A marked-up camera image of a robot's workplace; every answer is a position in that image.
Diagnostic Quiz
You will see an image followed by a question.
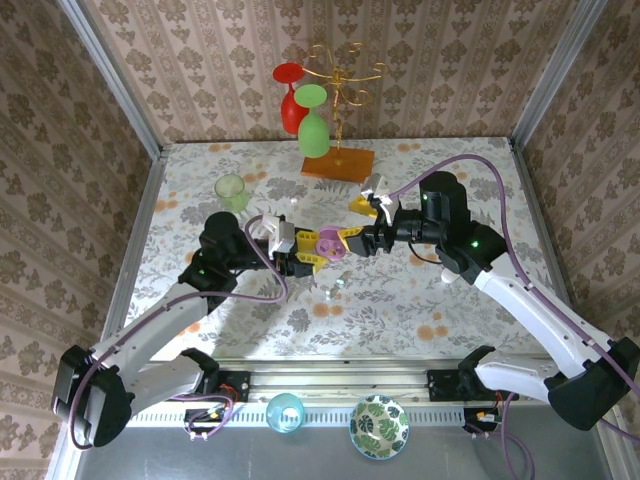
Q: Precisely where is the leaf print bowl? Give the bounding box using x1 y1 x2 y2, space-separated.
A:
348 394 410 459

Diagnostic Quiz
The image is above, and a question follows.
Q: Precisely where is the blue translucent cup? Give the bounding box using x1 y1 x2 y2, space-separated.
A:
265 392 306 437

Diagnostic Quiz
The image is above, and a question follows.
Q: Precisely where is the green translucent cup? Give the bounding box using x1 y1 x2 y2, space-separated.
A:
213 173 250 214

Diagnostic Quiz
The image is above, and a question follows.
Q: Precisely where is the aluminium frame post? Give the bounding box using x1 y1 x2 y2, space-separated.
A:
55 0 167 160
508 0 612 151

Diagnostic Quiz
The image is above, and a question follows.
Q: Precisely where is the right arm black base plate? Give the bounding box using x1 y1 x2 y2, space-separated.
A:
426 368 520 402

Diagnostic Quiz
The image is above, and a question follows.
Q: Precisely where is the gold glass rack orange base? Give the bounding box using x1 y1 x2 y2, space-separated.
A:
301 42 389 185

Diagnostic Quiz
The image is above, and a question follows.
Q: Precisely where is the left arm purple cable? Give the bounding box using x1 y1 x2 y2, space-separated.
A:
69 214 290 451

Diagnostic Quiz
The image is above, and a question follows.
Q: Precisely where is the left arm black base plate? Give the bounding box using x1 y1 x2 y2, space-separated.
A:
162 369 252 404

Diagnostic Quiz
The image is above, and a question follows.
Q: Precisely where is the black connector bracket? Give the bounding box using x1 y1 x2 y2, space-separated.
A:
183 407 235 442
462 407 504 436

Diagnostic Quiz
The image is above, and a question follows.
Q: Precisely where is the aluminium table side rail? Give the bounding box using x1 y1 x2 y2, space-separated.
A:
99 147 169 346
507 138 576 321

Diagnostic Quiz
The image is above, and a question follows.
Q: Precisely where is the aluminium mounting rail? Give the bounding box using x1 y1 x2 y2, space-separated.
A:
214 357 551 402

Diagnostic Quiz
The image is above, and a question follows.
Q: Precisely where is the perforated metal cable strip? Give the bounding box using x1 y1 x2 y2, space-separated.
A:
124 406 471 427

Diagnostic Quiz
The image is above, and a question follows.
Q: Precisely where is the pink small cup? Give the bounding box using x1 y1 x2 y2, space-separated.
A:
318 225 347 262

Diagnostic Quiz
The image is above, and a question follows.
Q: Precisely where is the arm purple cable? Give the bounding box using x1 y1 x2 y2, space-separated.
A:
389 153 640 480
69 214 290 451

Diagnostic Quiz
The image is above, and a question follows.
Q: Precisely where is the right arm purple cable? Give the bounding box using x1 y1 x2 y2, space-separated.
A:
389 153 640 480

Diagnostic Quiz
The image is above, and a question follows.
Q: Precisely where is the grey metal shelf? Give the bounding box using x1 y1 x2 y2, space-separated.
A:
74 424 611 480

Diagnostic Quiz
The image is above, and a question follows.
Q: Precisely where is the green plastic wine glass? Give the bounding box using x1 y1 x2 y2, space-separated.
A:
293 83 331 159

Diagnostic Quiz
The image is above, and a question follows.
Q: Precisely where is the red plastic wine glass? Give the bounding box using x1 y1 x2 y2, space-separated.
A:
272 62 307 135

